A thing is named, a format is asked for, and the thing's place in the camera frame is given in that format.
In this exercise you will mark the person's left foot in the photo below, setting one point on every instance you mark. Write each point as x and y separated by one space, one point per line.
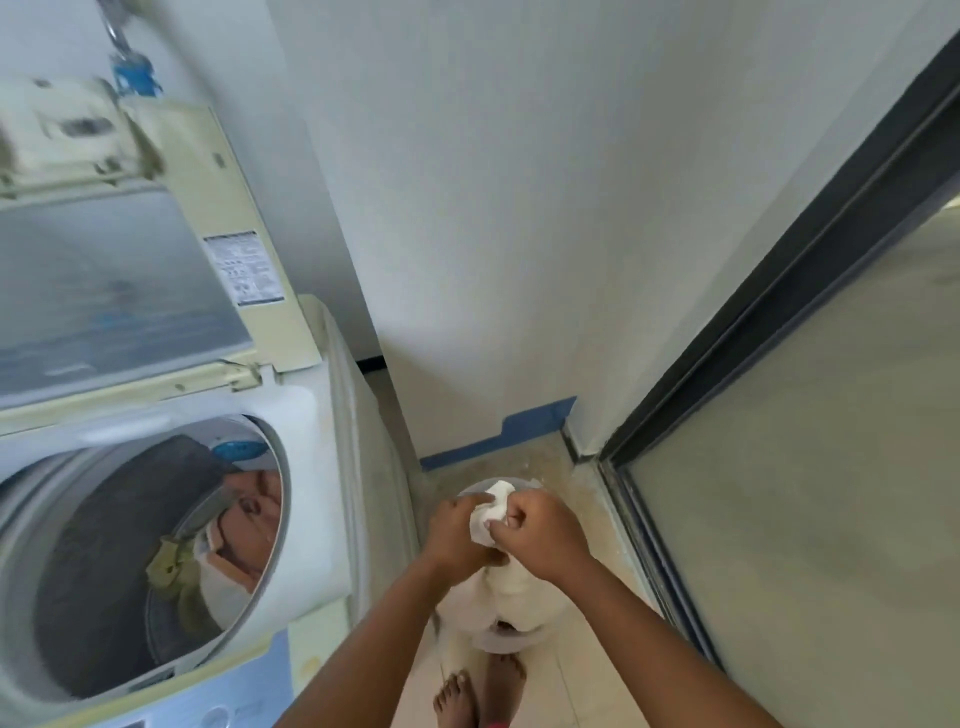
455 701

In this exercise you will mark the person's right hand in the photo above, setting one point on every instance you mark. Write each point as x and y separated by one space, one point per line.
544 536

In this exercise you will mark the person's right forearm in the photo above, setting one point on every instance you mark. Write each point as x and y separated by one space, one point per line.
660 652

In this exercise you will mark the blue tape strip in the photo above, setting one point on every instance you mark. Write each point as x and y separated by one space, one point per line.
532 420

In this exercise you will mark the person's left hand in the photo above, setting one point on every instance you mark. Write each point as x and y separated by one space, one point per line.
450 536

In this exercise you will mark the person's right foot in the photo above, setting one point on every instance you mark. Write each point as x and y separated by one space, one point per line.
501 686

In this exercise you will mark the cream washing machine lid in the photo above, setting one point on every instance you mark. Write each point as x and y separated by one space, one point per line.
112 285

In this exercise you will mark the orange white clothes item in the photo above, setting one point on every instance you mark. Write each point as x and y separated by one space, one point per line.
255 510

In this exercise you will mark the person's foot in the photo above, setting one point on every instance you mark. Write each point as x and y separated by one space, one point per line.
501 686
455 701

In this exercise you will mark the cream blue washing machine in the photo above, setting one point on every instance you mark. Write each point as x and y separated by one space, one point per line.
315 465

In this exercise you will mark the metal water tap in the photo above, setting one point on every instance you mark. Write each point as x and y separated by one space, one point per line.
116 26

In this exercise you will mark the person's left forearm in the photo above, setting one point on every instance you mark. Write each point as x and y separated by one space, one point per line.
360 660

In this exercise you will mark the yellow clothes item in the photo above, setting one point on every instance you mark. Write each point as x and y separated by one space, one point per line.
172 570

